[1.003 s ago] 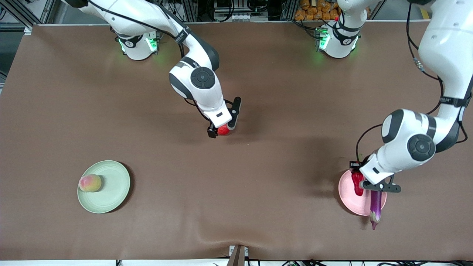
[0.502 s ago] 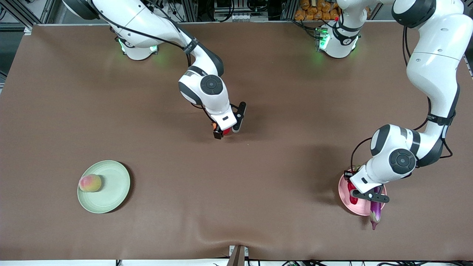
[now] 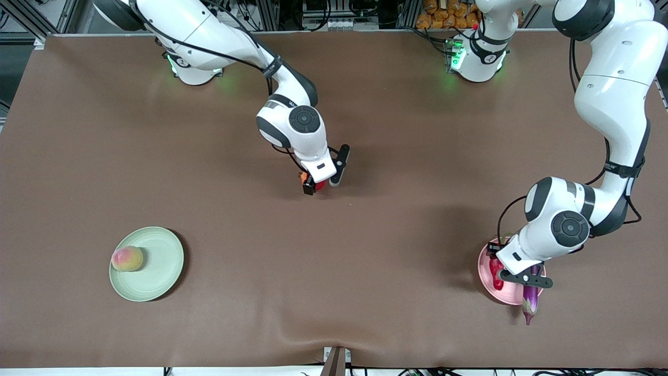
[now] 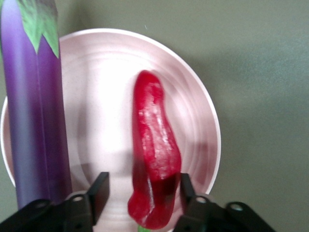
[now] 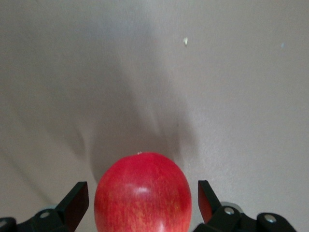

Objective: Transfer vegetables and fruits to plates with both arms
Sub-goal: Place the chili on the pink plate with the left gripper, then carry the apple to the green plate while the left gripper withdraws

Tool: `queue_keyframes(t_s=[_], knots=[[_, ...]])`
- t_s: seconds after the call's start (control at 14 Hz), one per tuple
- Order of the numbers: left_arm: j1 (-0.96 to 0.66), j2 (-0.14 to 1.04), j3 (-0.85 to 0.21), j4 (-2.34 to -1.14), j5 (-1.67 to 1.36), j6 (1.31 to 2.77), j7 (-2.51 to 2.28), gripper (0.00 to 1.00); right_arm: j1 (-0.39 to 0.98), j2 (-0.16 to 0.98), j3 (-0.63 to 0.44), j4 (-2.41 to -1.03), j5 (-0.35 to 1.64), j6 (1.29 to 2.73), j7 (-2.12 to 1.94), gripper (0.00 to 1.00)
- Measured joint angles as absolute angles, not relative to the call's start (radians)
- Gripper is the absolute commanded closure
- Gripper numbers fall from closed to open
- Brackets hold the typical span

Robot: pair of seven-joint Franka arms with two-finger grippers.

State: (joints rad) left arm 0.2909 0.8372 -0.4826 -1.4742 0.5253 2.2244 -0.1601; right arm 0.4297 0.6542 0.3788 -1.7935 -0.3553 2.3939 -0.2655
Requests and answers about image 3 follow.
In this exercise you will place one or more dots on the white power strip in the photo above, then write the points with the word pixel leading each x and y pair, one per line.
pixel 339 23

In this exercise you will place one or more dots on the pink round plate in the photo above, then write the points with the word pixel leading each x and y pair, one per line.
pixel 509 295

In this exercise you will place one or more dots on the yellow pink peach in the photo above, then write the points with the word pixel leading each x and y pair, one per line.
pixel 128 259

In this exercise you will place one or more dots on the aluminium frame post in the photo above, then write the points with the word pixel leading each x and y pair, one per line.
pixel 31 15

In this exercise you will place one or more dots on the red pomegranate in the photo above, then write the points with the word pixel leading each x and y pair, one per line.
pixel 321 184

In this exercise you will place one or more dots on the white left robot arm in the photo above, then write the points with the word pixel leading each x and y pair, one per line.
pixel 616 104

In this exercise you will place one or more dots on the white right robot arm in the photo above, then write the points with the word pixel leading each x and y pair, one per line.
pixel 209 31

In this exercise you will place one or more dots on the pale green round plate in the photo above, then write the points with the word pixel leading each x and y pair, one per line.
pixel 156 271

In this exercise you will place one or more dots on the bag of orange items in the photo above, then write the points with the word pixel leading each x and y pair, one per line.
pixel 443 13

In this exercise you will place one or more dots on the purple eggplant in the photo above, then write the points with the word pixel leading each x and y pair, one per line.
pixel 531 300

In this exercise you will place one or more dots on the brown table cloth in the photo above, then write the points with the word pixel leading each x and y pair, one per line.
pixel 334 292

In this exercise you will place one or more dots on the red chili pepper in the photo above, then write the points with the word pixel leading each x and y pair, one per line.
pixel 497 277

